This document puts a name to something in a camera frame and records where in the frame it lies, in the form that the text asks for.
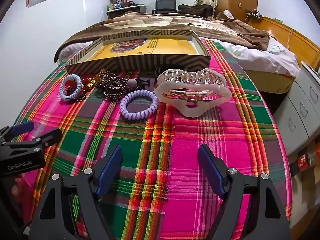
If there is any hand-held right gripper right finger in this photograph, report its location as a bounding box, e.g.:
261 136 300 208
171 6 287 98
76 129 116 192
197 144 292 240

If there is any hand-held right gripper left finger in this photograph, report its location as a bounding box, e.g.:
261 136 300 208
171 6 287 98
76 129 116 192
29 144 123 240

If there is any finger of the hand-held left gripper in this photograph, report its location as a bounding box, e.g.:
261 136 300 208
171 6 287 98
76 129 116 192
0 121 35 144
32 128 63 151

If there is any light blue spiral hair tie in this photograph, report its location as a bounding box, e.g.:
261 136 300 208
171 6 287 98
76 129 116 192
59 74 83 100

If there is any purple spiral hair tie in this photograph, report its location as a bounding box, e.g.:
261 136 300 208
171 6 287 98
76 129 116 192
119 90 160 120

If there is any dark red bead bracelet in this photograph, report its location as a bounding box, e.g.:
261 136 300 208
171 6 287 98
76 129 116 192
91 68 130 100

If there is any striped cardboard box yellow inside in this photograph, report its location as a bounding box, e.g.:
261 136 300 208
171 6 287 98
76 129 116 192
65 29 212 77

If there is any thin black hair elastic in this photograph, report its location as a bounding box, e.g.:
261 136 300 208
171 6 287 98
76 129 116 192
65 92 87 103

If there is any translucent pink hair claw clip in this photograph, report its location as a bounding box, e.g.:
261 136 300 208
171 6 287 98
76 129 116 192
154 67 232 117

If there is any red label soda bottle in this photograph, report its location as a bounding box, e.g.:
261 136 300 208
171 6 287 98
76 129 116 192
297 147 320 173

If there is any black hair band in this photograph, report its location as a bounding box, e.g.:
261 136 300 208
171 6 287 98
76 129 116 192
155 66 188 77

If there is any grey drawer cabinet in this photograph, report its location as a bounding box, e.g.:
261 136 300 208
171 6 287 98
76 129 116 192
272 61 320 155

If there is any wooden desk with shelves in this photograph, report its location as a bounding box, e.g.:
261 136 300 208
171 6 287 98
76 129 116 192
106 4 148 19

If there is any row of bottles on desk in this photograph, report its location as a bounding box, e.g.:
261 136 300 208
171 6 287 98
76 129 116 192
107 0 137 10

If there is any bed with brown blanket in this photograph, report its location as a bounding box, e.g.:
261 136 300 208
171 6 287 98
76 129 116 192
54 11 270 64

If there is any dark brown sofa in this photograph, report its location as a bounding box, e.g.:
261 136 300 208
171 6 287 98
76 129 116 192
177 4 214 18

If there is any power strip with plugs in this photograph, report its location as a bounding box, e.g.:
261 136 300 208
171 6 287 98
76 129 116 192
246 9 263 20

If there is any black office chair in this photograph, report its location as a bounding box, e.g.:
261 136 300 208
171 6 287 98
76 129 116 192
152 0 179 14

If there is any pink ball black hair tie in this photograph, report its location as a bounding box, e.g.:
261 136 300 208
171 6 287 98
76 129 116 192
136 78 152 90

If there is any yellow cable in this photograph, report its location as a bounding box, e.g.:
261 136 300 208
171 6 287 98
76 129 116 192
287 28 295 51

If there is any wooden bed frame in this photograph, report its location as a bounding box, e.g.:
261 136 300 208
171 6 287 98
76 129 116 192
246 15 320 94

